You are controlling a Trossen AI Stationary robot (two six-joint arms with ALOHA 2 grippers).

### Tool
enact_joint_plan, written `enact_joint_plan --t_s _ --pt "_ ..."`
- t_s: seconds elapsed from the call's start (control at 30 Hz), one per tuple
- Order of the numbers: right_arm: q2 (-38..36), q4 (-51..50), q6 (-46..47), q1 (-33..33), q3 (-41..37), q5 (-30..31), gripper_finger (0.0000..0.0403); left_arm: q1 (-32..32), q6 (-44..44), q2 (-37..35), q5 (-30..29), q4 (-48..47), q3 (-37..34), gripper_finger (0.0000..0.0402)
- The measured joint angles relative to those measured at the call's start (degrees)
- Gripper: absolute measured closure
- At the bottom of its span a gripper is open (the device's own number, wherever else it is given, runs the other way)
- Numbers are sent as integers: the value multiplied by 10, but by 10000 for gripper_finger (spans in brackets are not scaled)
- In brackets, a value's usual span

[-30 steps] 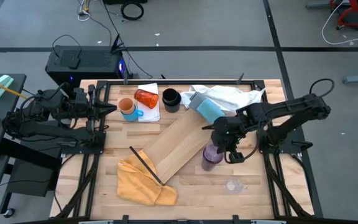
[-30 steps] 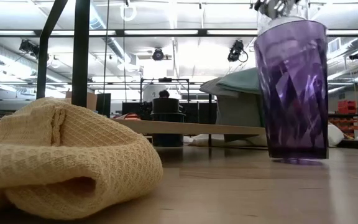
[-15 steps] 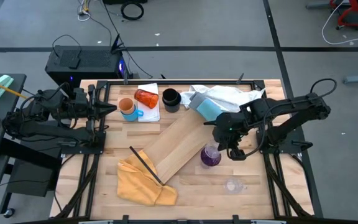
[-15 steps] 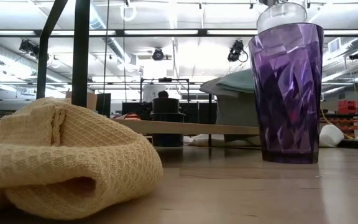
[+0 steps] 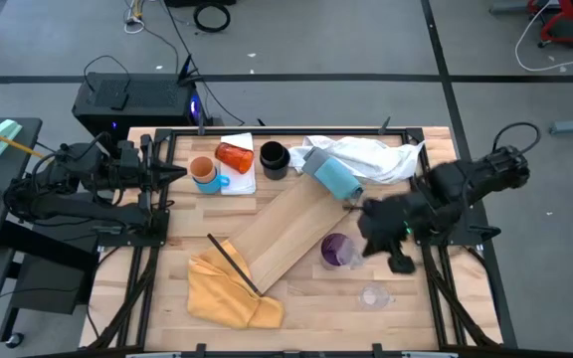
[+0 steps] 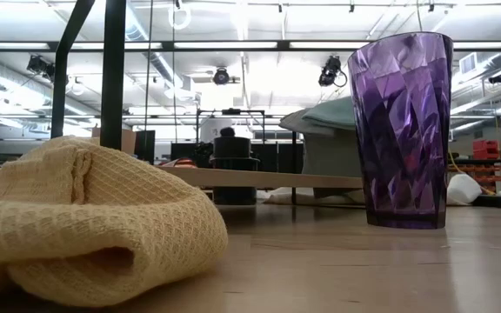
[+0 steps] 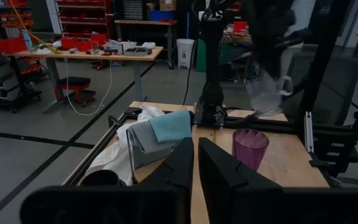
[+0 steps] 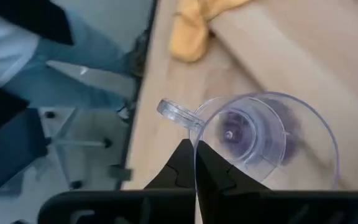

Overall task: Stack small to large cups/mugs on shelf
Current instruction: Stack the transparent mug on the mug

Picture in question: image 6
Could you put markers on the orange faceted plastic tumbler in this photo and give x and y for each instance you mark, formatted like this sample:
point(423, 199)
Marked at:
point(180, 163)

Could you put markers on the black monitor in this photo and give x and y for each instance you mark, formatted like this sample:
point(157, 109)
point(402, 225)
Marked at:
point(144, 145)

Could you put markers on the wooden shelf with black frame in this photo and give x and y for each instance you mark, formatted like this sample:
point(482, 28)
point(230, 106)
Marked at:
point(255, 177)

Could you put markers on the white crumpled cloth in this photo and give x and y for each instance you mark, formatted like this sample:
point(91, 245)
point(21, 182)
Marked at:
point(463, 189)

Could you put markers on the orange bin shelving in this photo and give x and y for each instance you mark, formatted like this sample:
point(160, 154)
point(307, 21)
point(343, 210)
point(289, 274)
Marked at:
point(476, 174)

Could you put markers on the purple faceted plastic tumbler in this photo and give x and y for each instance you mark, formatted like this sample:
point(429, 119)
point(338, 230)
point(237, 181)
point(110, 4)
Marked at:
point(400, 130)

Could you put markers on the black background rig frame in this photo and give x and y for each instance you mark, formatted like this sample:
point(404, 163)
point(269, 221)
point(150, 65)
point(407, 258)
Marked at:
point(231, 111)

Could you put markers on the black ceiling camera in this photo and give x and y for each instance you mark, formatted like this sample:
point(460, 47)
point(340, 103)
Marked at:
point(39, 65)
point(498, 77)
point(329, 69)
point(221, 76)

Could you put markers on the grey cloth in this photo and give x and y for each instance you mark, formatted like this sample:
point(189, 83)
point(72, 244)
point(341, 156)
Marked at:
point(329, 152)

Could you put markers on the red storage bin stack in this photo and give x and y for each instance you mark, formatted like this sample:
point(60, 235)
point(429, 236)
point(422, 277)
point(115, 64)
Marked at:
point(485, 150)

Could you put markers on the yellow waffle cloth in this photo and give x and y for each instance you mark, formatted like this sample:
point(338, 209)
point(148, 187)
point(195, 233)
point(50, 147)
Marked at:
point(81, 217)

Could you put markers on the brown cardboard box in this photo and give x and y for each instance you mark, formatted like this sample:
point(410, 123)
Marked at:
point(129, 141)

